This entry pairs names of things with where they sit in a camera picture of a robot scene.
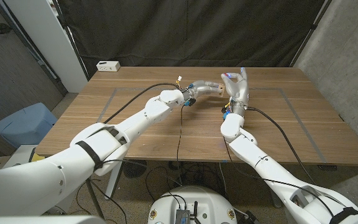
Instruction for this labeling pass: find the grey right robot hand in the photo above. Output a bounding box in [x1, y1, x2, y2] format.
[221, 67, 250, 121]

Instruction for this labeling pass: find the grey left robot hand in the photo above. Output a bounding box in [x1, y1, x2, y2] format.
[180, 80, 223, 108]

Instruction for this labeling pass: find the black backdrop curtain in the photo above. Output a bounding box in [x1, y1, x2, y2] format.
[56, 0, 332, 78]

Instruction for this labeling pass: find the large wooden panel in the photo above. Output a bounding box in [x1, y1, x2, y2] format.
[96, 87, 329, 164]

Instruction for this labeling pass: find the black backdrop stand pole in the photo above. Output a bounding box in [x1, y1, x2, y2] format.
[289, 0, 334, 68]
[52, 0, 90, 80]

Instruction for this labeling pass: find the white power strip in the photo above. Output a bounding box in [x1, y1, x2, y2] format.
[96, 60, 121, 72]

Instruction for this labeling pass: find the round black fan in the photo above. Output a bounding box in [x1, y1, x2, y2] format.
[122, 159, 147, 179]

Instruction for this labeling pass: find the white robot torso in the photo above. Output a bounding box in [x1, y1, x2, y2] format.
[147, 185, 238, 224]

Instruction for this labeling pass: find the grey table leg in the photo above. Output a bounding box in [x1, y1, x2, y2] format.
[268, 189, 283, 208]

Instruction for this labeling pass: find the white table leg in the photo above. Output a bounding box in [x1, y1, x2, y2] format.
[104, 161, 124, 200]

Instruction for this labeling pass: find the grey electronics box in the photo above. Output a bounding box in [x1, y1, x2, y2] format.
[175, 208, 191, 224]

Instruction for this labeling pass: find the blue plastic bin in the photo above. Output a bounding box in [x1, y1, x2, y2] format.
[0, 103, 58, 149]

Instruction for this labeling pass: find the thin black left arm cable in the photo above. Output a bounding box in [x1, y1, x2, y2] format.
[85, 104, 188, 224]

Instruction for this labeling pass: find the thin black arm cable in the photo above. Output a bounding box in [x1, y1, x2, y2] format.
[223, 136, 335, 218]
[85, 104, 188, 224]

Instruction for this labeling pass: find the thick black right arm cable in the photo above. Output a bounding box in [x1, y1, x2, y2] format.
[246, 106, 316, 186]

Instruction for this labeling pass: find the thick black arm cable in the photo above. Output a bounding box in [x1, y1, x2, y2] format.
[246, 106, 316, 186]
[103, 82, 181, 124]

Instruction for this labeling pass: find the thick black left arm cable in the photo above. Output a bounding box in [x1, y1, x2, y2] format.
[103, 82, 181, 124]

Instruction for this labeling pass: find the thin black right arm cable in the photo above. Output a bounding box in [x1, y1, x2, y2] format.
[223, 136, 335, 218]

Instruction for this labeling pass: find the black floor cable bundle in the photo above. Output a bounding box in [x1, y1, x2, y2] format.
[144, 160, 229, 200]

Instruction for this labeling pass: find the white floor cable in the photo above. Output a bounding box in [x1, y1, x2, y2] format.
[218, 162, 228, 195]

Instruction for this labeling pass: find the black door handle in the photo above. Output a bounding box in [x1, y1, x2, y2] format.
[0, 22, 13, 35]

